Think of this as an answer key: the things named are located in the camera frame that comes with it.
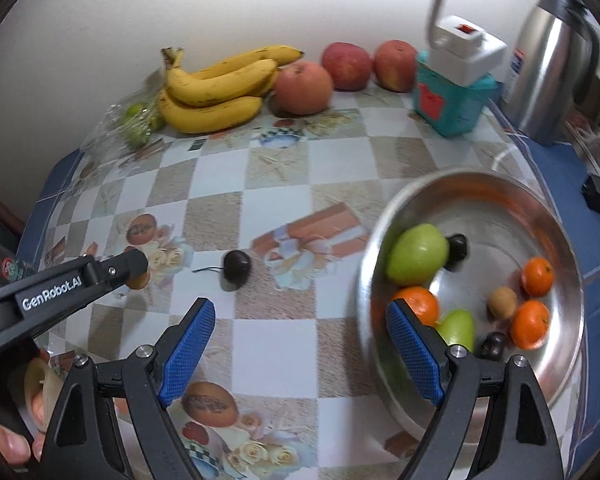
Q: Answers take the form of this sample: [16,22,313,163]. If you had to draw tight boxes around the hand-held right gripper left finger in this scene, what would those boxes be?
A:
[44,297,217,480]

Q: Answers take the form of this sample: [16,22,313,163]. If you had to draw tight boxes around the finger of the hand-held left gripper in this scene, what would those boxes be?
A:
[82,249,149,293]

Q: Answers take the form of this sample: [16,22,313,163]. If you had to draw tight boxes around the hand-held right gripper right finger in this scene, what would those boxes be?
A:
[385,299,566,480]

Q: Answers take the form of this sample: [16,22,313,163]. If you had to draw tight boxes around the brown longan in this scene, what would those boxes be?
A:
[124,269,151,291]
[487,287,519,320]

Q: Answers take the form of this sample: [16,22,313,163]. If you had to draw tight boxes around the green oval jujube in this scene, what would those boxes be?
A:
[385,223,451,283]
[434,309,476,353]

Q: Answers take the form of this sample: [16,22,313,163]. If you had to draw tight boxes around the orange mandarin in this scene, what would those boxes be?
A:
[510,300,551,351]
[521,257,555,297]
[392,286,440,327]

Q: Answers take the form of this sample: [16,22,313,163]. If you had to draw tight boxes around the dark cherry with stem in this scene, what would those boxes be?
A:
[192,249,253,292]

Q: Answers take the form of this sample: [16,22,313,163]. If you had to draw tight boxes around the stainless steel bowl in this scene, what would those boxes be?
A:
[356,167,585,443]

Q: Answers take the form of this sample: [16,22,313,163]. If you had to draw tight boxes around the clear bag of green fruits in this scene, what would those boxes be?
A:
[80,72,168,158]

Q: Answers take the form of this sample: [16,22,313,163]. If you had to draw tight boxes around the person's left hand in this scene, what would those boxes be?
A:
[0,347,63,471]

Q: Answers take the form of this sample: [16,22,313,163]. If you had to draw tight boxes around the glass mug with red label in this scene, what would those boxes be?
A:
[0,242,36,286]

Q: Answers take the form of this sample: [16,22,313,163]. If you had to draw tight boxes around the checkered printed tablecloth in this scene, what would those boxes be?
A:
[17,75,600,480]

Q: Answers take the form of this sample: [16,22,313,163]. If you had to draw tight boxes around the yellow banana bunch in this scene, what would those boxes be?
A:
[157,45,305,135]

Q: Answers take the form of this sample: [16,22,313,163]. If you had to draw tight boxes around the black power adapter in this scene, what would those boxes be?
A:
[581,174,600,213]

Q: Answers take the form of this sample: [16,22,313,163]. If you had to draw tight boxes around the teal box with red print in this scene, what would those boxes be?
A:
[412,51,498,137]

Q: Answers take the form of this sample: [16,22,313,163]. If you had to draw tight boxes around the red apple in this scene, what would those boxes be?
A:
[321,41,372,92]
[271,61,334,116]
[372,40,420,93]

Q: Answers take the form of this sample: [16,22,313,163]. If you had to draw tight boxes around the white plug-in gooseneck lamp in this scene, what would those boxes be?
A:
[425,0,509,87]

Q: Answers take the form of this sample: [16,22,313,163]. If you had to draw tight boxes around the stainless steel thermos jug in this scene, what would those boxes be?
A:
[500,0,600,147]

